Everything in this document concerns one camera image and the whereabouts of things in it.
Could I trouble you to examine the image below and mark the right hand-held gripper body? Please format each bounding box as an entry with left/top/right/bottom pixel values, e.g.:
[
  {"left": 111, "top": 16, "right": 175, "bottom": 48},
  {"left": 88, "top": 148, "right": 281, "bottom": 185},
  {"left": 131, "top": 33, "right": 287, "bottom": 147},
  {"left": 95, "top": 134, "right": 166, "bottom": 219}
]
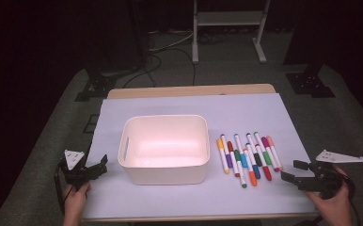
[{"left": 306, "top": 149, "right": 363, "bottom": 201}]

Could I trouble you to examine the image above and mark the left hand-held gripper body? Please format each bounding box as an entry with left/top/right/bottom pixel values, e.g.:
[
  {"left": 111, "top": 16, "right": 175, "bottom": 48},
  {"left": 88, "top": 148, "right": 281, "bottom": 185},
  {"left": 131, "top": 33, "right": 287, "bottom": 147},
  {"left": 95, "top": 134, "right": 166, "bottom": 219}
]
[{"left": 58, "top": 149, "right": 92, "bottom": 191}]

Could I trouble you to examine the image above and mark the red cap marker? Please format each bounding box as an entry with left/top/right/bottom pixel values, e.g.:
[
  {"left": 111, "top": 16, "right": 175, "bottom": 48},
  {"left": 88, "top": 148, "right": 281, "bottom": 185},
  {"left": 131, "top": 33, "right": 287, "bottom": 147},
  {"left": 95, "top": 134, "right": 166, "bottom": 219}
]
[
  {"left": 227, "top": 140, "right": 241, "bottom": 178},
  {"left": 254, "top": 143, "right": 273, "bottom": 182}
]

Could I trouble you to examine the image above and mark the green cap marker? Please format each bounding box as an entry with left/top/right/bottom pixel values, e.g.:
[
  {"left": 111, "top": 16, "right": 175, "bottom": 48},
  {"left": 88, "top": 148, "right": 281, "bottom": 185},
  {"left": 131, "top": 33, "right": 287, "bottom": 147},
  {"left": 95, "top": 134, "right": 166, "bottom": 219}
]
[
  {"left": 253, "top": 131, "right": 273, "bottom": 166},
  {"left": 233, "top": 149, "right": 248, "bottom": 189}
]

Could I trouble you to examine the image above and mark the dark blue cap marker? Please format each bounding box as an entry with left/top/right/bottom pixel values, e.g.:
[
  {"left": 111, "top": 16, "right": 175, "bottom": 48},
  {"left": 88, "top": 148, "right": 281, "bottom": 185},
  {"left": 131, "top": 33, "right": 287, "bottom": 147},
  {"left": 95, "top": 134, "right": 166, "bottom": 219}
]
[{"left": 245, "top": 142, "right": 261, "bottom": 180}]

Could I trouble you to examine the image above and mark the orange cap marker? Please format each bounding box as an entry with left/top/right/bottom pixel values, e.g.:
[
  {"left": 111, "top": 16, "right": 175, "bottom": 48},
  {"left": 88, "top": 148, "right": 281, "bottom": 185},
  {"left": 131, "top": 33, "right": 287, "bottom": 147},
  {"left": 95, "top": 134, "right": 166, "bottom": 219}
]
[{"left": 243, "top": 148, "right": 259, "bottom": 187}]

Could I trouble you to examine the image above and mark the peach cap marker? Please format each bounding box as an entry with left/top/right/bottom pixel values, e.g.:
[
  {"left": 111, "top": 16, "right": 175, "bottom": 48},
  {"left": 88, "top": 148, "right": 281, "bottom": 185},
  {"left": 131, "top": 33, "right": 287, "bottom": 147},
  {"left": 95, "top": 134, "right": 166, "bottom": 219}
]
[{"left": 265, "top": 135, "right": 284, "bottom": 171}]

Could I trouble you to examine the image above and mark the black cap marker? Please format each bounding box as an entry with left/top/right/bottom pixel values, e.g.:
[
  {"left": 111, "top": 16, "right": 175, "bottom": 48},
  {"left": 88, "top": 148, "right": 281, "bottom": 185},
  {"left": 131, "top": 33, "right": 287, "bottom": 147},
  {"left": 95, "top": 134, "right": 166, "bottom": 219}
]
[{"left": 245, "top": 132, "right": 263, "bottom": 168}]

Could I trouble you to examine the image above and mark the magenta cap marker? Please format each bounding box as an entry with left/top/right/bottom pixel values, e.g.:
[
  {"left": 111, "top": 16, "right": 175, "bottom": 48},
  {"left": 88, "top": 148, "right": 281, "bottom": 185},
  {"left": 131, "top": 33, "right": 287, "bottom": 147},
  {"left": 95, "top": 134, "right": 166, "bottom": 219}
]
[{"left": 260, "top": 136, "right": 280, "bottom": 173}]

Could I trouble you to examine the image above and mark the white plastic bin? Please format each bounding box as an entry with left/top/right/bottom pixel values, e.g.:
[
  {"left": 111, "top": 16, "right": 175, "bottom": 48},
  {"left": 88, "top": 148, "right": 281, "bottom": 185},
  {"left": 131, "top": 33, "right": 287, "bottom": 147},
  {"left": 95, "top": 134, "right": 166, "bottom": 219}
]
[{"left": 117, "top": 114, "right": 211, "bottom": 186}]

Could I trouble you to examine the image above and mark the purple cap marker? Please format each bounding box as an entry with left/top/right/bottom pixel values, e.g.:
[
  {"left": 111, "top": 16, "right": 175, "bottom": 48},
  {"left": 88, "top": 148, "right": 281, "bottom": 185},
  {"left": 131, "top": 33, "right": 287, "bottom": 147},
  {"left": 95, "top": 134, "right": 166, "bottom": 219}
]
[{"left": 220, "top": 134, "right": 234, "bottom": 169}]

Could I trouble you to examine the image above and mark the yellow cap marker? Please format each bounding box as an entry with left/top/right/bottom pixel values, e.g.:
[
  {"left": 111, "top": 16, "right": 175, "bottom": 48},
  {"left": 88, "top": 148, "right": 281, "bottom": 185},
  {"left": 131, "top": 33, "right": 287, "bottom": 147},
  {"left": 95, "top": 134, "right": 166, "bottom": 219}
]
[{"left": 216, "top": 137, "right": 230, "bottom": 175}]

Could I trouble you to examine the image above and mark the person's left hand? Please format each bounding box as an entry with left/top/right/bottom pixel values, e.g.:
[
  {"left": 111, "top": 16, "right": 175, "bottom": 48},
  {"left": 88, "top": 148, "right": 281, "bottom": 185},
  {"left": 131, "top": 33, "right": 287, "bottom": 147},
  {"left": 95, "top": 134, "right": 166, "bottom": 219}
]
[{"left": 62, "top": 183, "right": 91, "bottom": 218}]

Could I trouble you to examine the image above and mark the person's right hand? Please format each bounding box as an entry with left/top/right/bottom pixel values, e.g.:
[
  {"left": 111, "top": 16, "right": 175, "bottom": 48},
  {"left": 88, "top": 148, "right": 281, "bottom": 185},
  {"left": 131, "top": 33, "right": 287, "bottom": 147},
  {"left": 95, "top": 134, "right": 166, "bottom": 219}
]
[{"left": 305, "top": 164, "right": 355, "bottom": 226}]

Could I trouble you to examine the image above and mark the pale lavender table mat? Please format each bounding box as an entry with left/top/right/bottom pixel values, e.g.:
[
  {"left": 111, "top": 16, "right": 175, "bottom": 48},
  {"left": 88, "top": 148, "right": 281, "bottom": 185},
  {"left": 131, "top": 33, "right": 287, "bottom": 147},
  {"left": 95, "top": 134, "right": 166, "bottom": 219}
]
[{"left": 82, "top": 92, "right": 320, "bottom": 219}]

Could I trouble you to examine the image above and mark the black stand base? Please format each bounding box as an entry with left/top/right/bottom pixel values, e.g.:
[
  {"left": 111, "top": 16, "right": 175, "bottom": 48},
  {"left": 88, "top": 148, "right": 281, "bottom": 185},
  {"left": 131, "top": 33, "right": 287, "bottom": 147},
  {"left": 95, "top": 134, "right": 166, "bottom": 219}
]
[
  {"left": 74, "top": 67, "right": 118, "bottom": 103},
  {"left": 285, "top": 64, "right": 337, "bottom": 99}
]

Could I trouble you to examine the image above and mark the white metal stand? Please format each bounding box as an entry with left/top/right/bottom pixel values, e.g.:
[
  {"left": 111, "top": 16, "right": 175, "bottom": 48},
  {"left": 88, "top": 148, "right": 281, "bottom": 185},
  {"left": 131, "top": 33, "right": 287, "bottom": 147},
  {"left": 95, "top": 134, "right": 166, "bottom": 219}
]
[{"left": 191, "top": 0, "right": 272, "bottom": 65}]

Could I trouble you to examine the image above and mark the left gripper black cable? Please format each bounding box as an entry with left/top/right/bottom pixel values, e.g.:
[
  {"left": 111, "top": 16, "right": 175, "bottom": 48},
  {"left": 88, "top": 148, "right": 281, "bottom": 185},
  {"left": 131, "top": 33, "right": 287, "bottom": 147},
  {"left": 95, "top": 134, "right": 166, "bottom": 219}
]
[{"left": 54, "top": 159, "right": 70, "bottom": 215}]

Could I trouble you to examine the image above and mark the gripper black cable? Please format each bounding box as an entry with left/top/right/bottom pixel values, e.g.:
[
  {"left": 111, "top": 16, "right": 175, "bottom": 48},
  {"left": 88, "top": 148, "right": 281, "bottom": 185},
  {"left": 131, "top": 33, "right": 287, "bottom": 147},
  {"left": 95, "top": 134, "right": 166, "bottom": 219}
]
[
  {"left": 341, "top": 174, "right": 361, "bottom": 226},
  {"left": 54, "top": 159, "right": 70, "bottom": 215}
]

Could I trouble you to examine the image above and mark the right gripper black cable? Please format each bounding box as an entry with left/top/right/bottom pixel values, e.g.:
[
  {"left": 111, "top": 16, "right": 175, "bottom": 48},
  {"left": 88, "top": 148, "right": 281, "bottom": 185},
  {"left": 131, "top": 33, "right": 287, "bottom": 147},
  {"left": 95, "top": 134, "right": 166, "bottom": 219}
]
[{"left": 341, "top": 174, "right": 361, "bottom": 226}]

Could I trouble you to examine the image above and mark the black floor cable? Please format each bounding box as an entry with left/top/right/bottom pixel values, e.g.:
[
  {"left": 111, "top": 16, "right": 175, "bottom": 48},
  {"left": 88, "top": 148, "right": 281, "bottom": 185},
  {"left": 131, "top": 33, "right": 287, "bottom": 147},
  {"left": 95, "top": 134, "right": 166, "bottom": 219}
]
[
  {"left": 122, "top": 53, "right": 164, "bottom": 89},
  {"left": 150, "top": 46, "right": 197, "bottom": 87}
]

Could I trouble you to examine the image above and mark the white floor cable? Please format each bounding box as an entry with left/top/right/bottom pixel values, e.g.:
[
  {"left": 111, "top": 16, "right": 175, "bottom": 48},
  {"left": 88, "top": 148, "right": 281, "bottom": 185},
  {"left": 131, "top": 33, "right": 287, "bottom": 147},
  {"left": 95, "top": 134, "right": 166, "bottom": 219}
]
[{"left": 149, "top": 29, "right": 194, "bottom": 53}]

